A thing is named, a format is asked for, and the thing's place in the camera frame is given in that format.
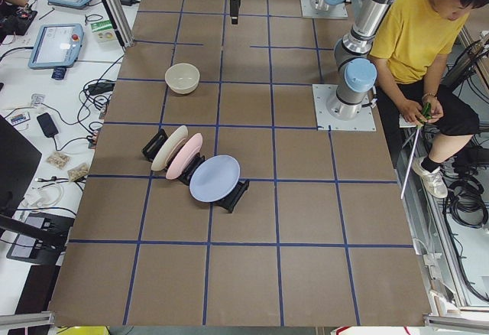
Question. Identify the cream plate in rack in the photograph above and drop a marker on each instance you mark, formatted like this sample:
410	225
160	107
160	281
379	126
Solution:
169	148

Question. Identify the black smartphone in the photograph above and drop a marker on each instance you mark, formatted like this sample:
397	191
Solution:
47	125

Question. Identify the black power strip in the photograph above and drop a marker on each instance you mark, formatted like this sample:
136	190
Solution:
100	88

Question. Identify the black monitor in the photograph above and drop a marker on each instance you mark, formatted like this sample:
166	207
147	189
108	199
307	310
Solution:
19	162

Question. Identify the person in yellow shirt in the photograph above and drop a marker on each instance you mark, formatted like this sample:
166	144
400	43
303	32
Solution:
410	53

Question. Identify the near teach pendant tablet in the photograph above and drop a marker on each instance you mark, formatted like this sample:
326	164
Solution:
57	45

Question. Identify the aluminium frame post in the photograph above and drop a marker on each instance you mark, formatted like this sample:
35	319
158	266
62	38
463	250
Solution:
119	22

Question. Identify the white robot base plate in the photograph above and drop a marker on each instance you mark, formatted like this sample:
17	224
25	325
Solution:
363	119

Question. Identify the pink plate in rack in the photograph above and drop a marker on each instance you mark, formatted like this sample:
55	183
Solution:
184	156

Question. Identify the green white small box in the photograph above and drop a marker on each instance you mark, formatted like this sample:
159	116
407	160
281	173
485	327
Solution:
103	31

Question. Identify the black plate rack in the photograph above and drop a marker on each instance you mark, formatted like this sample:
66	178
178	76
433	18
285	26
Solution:
228	203

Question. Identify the blue plate in rack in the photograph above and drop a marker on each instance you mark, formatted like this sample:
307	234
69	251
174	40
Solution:
214	178

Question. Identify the cream ceramic bowl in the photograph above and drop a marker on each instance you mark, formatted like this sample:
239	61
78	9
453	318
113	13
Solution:
182	78

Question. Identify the white thin rod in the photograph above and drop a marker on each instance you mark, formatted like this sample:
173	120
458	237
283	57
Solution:
410	161

